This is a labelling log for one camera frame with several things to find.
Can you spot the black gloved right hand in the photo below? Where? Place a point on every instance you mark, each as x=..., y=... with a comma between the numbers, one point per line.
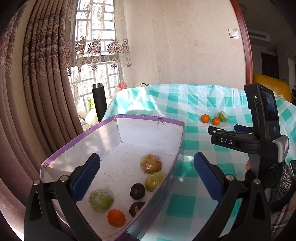
x=271, y=191

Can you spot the red wooden door frame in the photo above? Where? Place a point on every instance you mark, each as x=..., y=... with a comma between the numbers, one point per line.
x=245, y=40

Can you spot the brown pleated curtain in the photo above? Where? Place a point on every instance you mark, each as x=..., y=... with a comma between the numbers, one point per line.
x=38, y=113

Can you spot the side table by window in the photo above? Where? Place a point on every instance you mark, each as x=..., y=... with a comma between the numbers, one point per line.
x=89, y=116

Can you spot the white wall switch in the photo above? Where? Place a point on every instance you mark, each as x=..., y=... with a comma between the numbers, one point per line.
x=233, y=33

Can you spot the pink small fan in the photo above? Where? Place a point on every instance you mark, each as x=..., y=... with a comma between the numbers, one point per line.
x=121, y=86

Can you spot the pale small fruit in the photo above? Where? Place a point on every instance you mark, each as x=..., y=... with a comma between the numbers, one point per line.
x=153, y=180

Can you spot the brown cut fruit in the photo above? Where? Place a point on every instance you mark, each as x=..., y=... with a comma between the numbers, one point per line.
x=151, y=163

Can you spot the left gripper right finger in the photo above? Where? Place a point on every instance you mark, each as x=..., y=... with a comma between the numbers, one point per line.
x=253, y=219

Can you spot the green fruit half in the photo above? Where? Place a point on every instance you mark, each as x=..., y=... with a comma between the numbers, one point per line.
x=222, y=116

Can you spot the teal checkered tablecloth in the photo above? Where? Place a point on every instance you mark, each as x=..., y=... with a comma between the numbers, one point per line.
x=189, y=205

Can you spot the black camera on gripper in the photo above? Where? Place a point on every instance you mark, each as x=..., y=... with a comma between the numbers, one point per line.
x=264, y=112

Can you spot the dark purple mangosteen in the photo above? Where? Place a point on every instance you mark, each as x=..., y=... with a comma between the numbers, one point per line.
x=137, y=191

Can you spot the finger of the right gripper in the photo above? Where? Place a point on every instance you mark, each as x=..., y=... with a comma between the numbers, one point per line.
x=239, y=141
x=243, y=129

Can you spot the orange tangerine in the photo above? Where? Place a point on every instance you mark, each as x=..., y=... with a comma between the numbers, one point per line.
x=216, y=121
x=116, y=218
x=205, y=118

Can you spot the floral lace sheer curtain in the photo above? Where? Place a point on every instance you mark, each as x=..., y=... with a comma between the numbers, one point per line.
x=99, y=49

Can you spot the yellow sofa cushion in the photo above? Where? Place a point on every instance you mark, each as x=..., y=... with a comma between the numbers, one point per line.
x=280, y=88

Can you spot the white box purple rim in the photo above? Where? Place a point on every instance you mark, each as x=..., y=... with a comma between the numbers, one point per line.
x=120, y=142

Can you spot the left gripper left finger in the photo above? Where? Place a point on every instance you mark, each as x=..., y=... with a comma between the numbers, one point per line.
x=41, y=221

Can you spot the green round fruit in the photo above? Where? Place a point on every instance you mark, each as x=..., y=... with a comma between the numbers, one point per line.
x=100, y=200

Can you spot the black thermos bottle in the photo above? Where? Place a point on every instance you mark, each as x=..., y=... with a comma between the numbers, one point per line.
x=99, y=100

